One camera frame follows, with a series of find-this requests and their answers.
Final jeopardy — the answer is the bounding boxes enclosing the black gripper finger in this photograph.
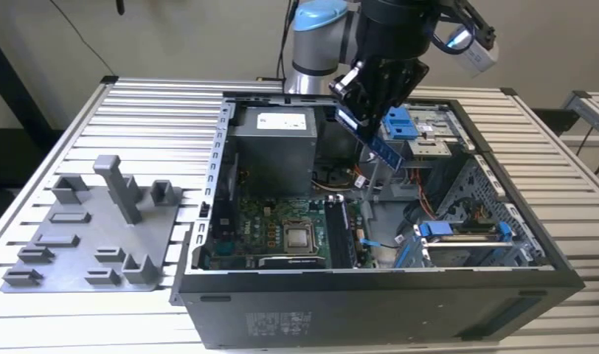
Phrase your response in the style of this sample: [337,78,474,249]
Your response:
[328,58,388,127]
[382,60,431,112]

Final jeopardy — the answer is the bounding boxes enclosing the blue RAM stick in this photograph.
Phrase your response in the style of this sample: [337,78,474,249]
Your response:
[335,105,407,170]

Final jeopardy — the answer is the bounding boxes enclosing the black RAM slot bank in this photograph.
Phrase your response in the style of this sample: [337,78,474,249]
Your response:
[324,195,351,269]

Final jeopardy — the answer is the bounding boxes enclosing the grey metal drive cage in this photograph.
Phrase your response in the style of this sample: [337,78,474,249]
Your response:
[362,103,474,200]

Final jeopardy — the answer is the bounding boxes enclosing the grey power supply unit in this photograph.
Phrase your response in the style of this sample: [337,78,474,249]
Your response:
[229,106,320,198]

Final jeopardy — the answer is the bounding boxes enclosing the CPU socket with metal cover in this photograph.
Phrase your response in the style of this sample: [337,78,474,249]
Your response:
[279,219,321,255]

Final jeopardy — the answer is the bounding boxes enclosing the hard disk in blue carrier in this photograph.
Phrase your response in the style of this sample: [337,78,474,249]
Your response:
[415,220,518,268]

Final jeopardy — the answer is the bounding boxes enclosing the aluminium side table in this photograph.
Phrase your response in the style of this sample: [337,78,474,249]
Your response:
[561,90,599,148]

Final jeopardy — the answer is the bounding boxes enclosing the green motherboard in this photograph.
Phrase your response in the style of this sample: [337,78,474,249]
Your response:
[201,197,380,270]

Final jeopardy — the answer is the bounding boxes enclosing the silver CPU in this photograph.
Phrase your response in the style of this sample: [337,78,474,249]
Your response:
[284,227,315,251]

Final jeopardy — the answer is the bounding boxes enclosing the black graphics card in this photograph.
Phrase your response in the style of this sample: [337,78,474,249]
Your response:
[257,255,327,269]

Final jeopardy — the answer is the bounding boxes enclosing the black open PC case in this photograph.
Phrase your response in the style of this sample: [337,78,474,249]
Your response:
[169,90,587,350]

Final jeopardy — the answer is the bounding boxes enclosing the grey parts rack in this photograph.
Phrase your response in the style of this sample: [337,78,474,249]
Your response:
[0,154,184,294]

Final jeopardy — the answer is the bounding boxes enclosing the blue plastic drive bracket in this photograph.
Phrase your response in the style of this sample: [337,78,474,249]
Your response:
[384,105,418,141]

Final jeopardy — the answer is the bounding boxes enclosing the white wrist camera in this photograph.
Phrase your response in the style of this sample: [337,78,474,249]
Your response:
[447,24,502,79]

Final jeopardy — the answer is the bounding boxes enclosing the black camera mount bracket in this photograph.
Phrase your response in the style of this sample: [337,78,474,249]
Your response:
[435,0,499,49]

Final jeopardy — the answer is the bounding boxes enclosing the black hanging cables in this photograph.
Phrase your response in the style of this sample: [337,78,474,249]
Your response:
[276,0,301,81]

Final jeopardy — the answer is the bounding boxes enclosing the power cable bundle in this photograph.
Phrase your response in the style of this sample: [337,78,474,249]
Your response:
[312,164,384,192]

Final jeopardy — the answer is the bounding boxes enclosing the orange power wires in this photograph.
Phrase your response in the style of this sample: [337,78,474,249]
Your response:
[408,166,440,219]

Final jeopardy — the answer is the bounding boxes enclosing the data cable with blue plug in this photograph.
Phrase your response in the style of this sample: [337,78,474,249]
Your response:
[359,237,404,249]

